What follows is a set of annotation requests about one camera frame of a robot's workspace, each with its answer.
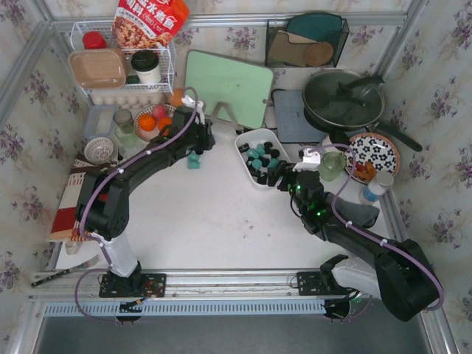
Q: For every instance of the cartoon paper cup black lid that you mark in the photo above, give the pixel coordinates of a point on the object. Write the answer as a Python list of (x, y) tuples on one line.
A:
[(336, 141)]

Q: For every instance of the black frying pan with lid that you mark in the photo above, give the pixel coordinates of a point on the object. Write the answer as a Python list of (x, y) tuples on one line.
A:
[(340, 99)]

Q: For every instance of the red snack bag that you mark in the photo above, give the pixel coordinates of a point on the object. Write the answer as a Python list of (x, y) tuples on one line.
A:
[(144, 24)]

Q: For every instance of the black capsule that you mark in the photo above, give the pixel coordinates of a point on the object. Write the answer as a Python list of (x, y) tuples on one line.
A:
[(271, 150)]

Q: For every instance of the floral plate with food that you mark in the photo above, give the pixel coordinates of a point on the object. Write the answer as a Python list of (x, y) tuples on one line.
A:
[(373, 153)]

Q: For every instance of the clear drinking glass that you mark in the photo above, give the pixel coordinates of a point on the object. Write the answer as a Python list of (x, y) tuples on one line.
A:
[(130, 152)]

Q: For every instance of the green glass cup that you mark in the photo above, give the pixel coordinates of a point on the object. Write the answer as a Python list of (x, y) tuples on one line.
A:
[(332, 164)]

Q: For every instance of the green cutting board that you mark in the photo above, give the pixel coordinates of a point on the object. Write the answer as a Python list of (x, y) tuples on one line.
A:
[(244, 87)]

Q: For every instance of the white patterned strainer bowl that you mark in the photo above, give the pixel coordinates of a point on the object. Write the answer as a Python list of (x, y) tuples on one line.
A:
[(99, 150)]

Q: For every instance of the red lid jar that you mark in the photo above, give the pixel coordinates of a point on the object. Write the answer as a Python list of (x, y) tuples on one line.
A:
[(93, 40)]

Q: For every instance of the grey microfibre cloth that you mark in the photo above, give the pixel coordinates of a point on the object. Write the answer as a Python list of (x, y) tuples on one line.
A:
[(361, 215)]

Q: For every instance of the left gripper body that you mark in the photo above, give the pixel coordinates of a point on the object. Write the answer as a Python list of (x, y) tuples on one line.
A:
[(203, 136)]

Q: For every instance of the beige plastic container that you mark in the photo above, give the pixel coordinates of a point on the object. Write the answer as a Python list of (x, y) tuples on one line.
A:
[(99, 68)]

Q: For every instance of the white pill bottle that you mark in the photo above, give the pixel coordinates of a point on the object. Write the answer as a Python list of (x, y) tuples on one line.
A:
[(379, 184)]

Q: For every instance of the white plastic storage basket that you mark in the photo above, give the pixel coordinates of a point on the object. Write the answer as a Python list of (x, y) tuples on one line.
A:
[(249, 147)]

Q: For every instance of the white wire rack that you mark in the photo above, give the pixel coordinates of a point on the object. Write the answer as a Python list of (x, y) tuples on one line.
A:
[(167, 60)]

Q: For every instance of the egg tray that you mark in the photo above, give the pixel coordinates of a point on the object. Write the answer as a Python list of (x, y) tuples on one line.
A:
[(128, 101)]

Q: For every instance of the round cork coaster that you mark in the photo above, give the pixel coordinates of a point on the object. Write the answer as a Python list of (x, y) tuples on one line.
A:
[(318, 54)]

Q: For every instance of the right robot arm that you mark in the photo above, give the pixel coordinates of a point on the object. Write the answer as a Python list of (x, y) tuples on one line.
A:
[(404, 279)]

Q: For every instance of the white cup black lid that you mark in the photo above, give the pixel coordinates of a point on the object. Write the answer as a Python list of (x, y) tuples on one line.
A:
[(146, 64)]

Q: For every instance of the clear container blue lid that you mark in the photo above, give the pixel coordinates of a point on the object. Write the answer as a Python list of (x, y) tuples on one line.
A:
[(99, 121)]

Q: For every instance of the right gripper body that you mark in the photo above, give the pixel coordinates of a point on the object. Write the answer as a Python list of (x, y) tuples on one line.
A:
[(282, 177)]

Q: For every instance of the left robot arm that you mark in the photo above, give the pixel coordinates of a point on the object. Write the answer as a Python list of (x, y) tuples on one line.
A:
[(103, 207)]

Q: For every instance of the striped orange cloth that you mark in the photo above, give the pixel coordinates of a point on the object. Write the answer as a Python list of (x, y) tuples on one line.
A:
[(65, 227)]

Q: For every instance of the grey induction cooker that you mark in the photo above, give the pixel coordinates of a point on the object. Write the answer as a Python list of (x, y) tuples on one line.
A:
[(292, 126)]

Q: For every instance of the fruit plate with oranges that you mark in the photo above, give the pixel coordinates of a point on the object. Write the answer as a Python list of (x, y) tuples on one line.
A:
[(149, 121)]

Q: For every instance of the green tinted glass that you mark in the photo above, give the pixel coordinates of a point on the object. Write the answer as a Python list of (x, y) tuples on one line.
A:
[(125, 131)]

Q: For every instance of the black mesh organizer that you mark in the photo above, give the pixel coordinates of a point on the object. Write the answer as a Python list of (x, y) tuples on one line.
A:
[(285, 45)]

